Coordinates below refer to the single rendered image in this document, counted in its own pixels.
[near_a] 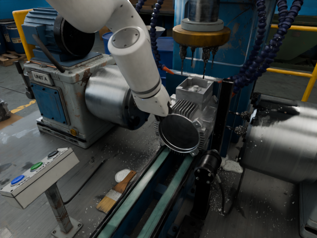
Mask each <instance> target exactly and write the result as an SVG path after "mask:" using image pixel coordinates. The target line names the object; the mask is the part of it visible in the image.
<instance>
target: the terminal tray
mask: <svg viewBox="0 0 317 238"><path fill-rule="evenodd" d="M213 84H214V81H210V82H209V80H204V79H199V78H194V77H191V78H190V77H188V78H186V79H185V80H184V81H183V82H182V83H181V84H180V85H179V86H178V87H177V88H176V93H175V102H177V101H178V100H179V101H180V100H184V101H185V100H186V102H187V101H188V100H189V102H190V101H191V104H192V103H193V105H194V104H195V103H196V106H197V105H199V106H198V109H199V110H200V111H203V110H204V108H205V107H206V106H207V105H208V103H209V101H210V100H211V97H212V93H213ZM179 87H181V88H179ZM201 92H202V93H201Z"/></svg>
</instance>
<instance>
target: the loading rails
mask: <svg viewBox="0 0 317 238"><path fill-rule="evenodd" d="M210 138H211V135H210V137H209V140H210ZM209 143H210V142H209ZM208 150H209V146H208V148H207V149H206V150H203V149H202V150H199V153H198V155H196V156H193V157H192V156H191V154H190V153H188V154H187V156H186V154H185V155H184V154H182V156H181V153H180V155H179V153H178V154H176V153H174V151H173V152H172V150H171V151H170V149H169V150H168V147H167V146H166V145H164V146H161V147H160V148H159V149H158V150H157V152H156V153H155V154H154V155H153V157H152V158H151V159H150V161H149V162H148V163H147V164H146V166H145V167H144V168H143V169H142V171H141V172H140V173H139V175H138V176H137V177H136V178H135V180H134V181H133V182H132V183H131V185H130V186H129V187H128V189H127V190H126V191H125V192H124V193H123V195H122V196H121V197H120V198H119V200H118V201H117V202H116V203H115V205H114V206H113V207H112V209H111V210H110V211H109V212H108V214H107V215H106V216H105V217H104V219H103V220H102V221H101V223H100V224H99V225H98V226H97V228H96V229H95V230H94V231H93V233H92V234H91V235H90V236H89V237H88V238H132V237H130V235H131V233H132V232H133V230H134V228H135V227H136V225H137V224H138V222H139V221H140V219H141V218H142V216H143V215H144V213H145V211H146V210H147V208H148V207H149V205H150V204H151V202H152V200H153V199H156V200H158V201H159V202H158V203H157V205H156V207H155V208H154V210H153V212H152V213H151V215H150V217H149V218H148V220H147V221H146V223H145V225H144V226H143V228H142V230H141V232H140V233H139V235H138V237H137V238H166V237H167V236H168V237H169V238H175V237H176V235H177V232H178V230H179V228H180V226H179V225H177V224H175V223H174V221H175V219H176V217H177V215H178V213H179V211H180V209H181V207H182V205H183V203H184V201H185V199H186V197H187V198H189V199H192V200H194V198H195V191H196V188H194V187H192V185H193V182H194V180H195V178H196V177H195V176H194V173H193V172H194V169H195V167H196V166H197V164H199V162H200V158H201V156H202V154H203V153H204V152H205V151H208ZM177 162H179V163H181V165H180V167H179V169H178V170H177V172H176V174H175V175H174V177H173V178H172V180H171V182H170V183H169V185H168V186H165V185H163V183H164V182H165V180H166V178H167V177H168V175H169V173H170V172H171V170H172V169H173V167H174V166H175V164H176V163H177Z"/></svg>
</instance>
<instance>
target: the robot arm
mask: <svg viewBox="0 0 317 238"><path fill-rule="evenodd" d="M46 1H47V2H48V3H49V4H50V5H51V6H52V7H53V8H54V9H55V10H56V11H57V12H58V13H59V14H60V15H61V16H62V17H63V18H64V19H65V20H66V21H67V22H68V23H69V24H71V25H72V26H73V27H75V28H76V29H78V30H80V31H82V32H85V33H95V32H97V31H99V30H100V29H102V28H103V27H104V26H106V27H107V28H108V29H109V30H110V31H111V32H112V33H113V35H112V36H111V37H110V39H109V41H108V50H109V52H110V54H111V55H112V57H113V59H114V61H115V63H116V64H117V66H118V68H119V70H120V71H121V73H122V75H123V77H124V78H125V80H126V82H127V84H128V85H129V87H130V89H131V91H132V95H133V98H134V101H135V103H136V105H137V107H138V108H139V109H140V110H142V111H144V112H148V113H151V114H153V115H154V116H155V118H156V120H157V121H159V122H162V120H163V119H164V118H165V116H167V115H168V114H172V112H173V110H172V108H171V107H170V106H171V105H172V103H171V99H170V97H169V95H168V93H167V91H166V89H165V87H164V86H163V85H162V81H161V78H160V75H159V71H158V68H157V66H156V63H155V60H154V57H153V54H152V50H151V42H150V34H149V31H148V29H147V27H146V25H145V23H144V22H143V20H142V19H141V17H140V16H139V14H138V13H137V11H136V10H135V8H134V7H133V5H132V4H131V3H130V2H129V0H46Z"/></svg>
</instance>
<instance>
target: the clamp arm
mask: <svg viewBox="0 0 317 238"><path fill-rule="evenodd" d="M234 83H235V80H232V79H227V78H223V80H222V82H221V87H220V93H219V99H218V105H217V112H216V118H215V124H214V129H213V135H212V140H211V146H210V150H211V151H216V153H218V154H219V155H220V151H221V146H222V142H223V137H224V132H225V127H226V122H227V117H228V112H229V108H230V103H231V98H232V94H233V89H234Z"/></svg>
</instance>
